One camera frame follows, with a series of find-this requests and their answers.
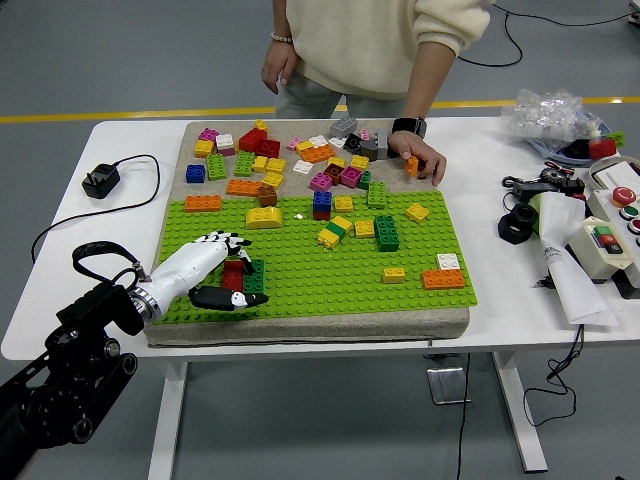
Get dark green long brick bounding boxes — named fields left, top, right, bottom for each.
left=373, top=215, right=401, bottom=253
left=243, top=258, right=266, bottom=296

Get grey long brick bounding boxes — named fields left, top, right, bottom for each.
left=375, top=127, right=394, bottom=160

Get thin black hanging cable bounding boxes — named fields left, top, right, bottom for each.
left=455, top=352, right=472, bottom=480

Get metal floor plate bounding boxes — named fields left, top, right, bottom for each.
left=425, top=367, right=472, bottom=405

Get black floor cable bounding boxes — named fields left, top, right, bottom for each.
left=457, top=0, right=640, bottom=69

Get green paper piece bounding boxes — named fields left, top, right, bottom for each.
left=528, top=193, right=546, bottom=236

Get light grey brick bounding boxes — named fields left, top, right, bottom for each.
left=328, top=116, right=359, bottom=138

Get black servo parts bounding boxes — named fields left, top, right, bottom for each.
left=539, top=167, right=587, bottom=201

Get large black nut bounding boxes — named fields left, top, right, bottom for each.
left=497, top=203, right=540, bottom=245

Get white button control box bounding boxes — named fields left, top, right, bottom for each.
left=585, top=184, right=640, bottom=289

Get person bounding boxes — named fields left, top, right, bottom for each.
left=272, top=0, right=494, bottom=120

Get clear plastic bag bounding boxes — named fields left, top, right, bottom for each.
left=501, top=88, right=604, bottom=151

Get red long brick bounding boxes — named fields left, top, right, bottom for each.
left=221, top=259, right=246, bottom=292

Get white table leg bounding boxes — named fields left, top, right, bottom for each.
left=147, top=360, right=189, bottom=480
left=490, top=351, right=549, bottom=474

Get large red brick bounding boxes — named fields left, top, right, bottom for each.
left=238, top=127, right=269, bottom=154

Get green studded baseplate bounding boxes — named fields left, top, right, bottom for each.
left=148, top=189, right=479, bottom=326

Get black power adapter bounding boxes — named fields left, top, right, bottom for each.
left=513, top=179, right=560, bottom=199

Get white paper sheet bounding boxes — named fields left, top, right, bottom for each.
left=537, top=192, right=621, bottom=329

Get person's left hand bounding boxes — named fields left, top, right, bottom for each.
left=387, top=132, right=448, bottom=189

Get white flat device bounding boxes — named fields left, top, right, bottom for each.
left=588, top=156, right=640, bottom=194

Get black wristwatch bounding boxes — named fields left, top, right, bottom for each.
left=391, top=116, right=429, bottom=140

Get blue plastic dish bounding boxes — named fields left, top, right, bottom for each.
left=524, top=122, right=626, bottom=164

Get yellow curved brick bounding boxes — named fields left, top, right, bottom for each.
left=244, top=206, right=284, bottom=231

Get small white switch box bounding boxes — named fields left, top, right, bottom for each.
left=568, top=215, right=636, bottom=284

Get person's right hand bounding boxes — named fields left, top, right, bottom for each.
left=260, top=39, right=301, bottom=95

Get black plug cord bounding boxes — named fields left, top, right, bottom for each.
left=31, top=153, right=162, bottom=264

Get black power plug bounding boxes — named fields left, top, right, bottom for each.
left=81, top=162, right=122, bottom=200

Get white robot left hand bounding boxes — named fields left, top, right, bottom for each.
left=145, top=229, right=270, bottom=312

